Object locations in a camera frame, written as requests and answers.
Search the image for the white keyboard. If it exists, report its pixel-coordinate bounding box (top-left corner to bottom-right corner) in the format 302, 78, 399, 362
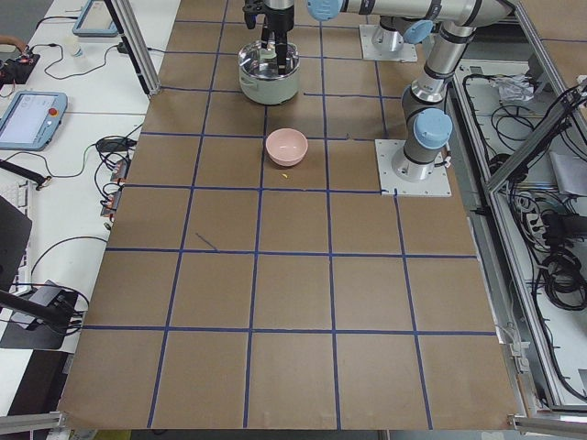
1, 180, 32, 294

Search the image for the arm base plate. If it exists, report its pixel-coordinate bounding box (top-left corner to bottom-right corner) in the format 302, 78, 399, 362
360, 25, 417, 62
375, 139, 452, 197

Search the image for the pale green cooking pot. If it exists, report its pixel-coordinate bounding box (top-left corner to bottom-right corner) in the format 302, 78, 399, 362
238, 40, 300, 105

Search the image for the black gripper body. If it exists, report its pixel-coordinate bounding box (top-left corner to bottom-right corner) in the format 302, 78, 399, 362
263, 0, 294, 41

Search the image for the blue teach pendant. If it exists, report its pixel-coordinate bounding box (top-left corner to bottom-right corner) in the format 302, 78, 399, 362
0, 91, 68, 151
72, 0, 118, 38

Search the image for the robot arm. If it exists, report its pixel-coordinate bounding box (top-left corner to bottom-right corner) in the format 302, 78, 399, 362
306, 0, 517, 182
371, 16, 433, 60

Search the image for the pink bowl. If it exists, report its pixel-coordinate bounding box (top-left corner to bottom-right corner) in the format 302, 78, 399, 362
265, 128, 308, 167

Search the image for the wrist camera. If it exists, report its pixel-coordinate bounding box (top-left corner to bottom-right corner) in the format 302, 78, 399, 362
242, 0, 265, 29

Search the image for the aluminium frame post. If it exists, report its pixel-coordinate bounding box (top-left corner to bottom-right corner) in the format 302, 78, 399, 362
105, 0, 161, 97

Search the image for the blue teach pendant far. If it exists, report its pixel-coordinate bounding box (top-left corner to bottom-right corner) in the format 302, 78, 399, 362
72, 0, 118, 38

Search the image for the black monitor stand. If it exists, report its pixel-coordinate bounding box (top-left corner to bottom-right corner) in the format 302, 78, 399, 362
0, 194, 86, 352

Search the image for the crumpled white paper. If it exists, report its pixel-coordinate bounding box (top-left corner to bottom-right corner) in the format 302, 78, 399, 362
489, 74, 535, 102

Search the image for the blue teach pendant near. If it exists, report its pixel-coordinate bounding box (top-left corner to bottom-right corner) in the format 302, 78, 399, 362
0, 91, 68, 151

